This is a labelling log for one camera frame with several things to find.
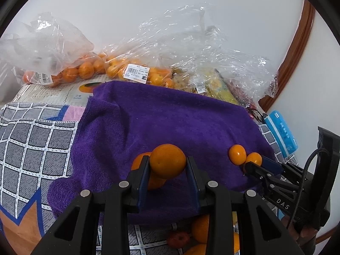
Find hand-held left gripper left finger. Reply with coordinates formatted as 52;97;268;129
30;155;150;255

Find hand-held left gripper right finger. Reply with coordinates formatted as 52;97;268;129
186;156;306;255

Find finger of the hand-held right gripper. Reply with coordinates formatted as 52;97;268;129
262;156;306;177
244;162;299;192

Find oval orange citrus fruit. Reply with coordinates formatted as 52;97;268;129
243;152;263;166
228;144;247;165

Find round orange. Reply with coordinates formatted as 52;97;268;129
131;152;167;191
149;143;187;179
183;243;208;255
191;213;210;244

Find small red fruit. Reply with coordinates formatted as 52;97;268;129
167;231;191;248

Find person's right hand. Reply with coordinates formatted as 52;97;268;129
282;214;318;247

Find blue tissue pack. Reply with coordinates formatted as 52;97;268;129
264;110;299;157

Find purple towel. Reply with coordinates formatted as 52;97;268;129
47;81;279;226

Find clear bag of red fruit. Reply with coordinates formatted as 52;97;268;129
226;49;279;109

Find clear bag of yellow fruit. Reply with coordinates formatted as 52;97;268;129
138;3;239;105

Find grey checked star blanket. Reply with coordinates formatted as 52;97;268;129
0;102;300;255

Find clear bag of small oranges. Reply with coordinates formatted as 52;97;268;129
101;41;177;89

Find printed cardboard box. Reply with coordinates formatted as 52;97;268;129
12;76;112;105

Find clear bag of tangerines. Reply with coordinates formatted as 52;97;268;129
0;12;107;88

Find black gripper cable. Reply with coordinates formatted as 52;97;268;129
291;147;330;225

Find thin black cable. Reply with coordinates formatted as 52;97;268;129
246;103;269;124

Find brown wooden door frame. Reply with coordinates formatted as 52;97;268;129
258;0;316;112

